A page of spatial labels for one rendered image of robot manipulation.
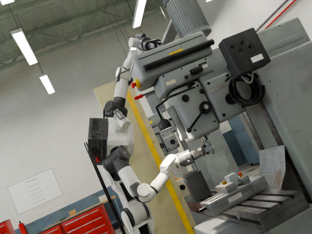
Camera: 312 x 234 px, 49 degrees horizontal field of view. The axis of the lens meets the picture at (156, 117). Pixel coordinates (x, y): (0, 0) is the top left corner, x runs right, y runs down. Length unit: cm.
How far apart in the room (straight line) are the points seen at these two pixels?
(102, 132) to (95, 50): 969
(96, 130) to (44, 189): 891
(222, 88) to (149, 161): 187
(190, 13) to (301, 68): 73
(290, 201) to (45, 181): 988
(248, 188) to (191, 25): 101
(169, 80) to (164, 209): 204
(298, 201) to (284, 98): 66
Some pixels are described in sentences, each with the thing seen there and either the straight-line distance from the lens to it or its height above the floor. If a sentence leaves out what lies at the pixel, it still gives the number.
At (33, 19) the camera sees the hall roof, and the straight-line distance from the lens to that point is 1023.
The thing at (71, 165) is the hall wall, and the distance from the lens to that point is 1102.
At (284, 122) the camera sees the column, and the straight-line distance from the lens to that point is 202.
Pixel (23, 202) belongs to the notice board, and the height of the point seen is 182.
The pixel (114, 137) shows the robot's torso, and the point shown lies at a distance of 219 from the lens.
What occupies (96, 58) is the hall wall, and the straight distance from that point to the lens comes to 1174.
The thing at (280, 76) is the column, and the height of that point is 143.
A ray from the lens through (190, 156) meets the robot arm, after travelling 204.
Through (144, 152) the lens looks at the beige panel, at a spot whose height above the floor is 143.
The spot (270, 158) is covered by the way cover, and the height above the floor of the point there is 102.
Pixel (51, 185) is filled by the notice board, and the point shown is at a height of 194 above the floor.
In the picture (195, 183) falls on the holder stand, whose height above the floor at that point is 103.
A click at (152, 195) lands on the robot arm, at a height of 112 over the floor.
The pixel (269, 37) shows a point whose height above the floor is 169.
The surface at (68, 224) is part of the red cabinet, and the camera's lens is 653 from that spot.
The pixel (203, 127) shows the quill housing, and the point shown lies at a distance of 197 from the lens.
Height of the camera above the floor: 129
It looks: 7 degrees up
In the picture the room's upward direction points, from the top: 25 degrees counter-clockwise
